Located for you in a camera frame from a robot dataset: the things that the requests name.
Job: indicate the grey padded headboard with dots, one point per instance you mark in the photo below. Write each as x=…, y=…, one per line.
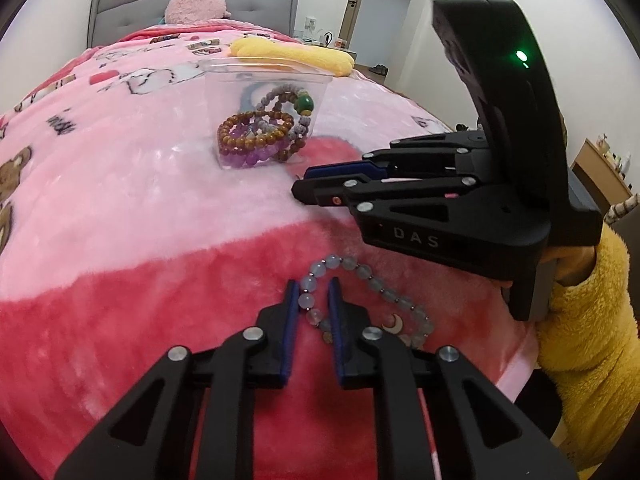
x=125, y=0

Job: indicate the wooden cabinet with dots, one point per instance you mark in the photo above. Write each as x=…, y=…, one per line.
x=600, y=170

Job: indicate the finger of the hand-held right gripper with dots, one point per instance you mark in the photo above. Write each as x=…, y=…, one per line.
x=330, y=170
x=325, y=194

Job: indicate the pink plush toy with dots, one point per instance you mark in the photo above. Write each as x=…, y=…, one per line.
x=195, y=5

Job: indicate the pink printed blanket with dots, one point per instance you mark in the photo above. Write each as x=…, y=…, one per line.
x=150, y=210

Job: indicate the person's right hand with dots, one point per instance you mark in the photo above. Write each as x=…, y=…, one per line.
x=570, y=265

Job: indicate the yellow plush pillow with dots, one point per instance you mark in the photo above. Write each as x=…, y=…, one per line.
x=310, y=57

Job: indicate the wooden door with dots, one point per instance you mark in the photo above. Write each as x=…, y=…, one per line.
x=352, y=5

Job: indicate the pair of dark shoes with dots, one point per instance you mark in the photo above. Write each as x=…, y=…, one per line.
x=377, y=68

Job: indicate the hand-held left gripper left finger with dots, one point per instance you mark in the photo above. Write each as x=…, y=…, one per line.
x=289, y=332

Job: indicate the clear plastic container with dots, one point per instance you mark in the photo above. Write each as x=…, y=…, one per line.
x=225, y=95

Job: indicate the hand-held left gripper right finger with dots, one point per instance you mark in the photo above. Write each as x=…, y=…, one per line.
x=336, y=332

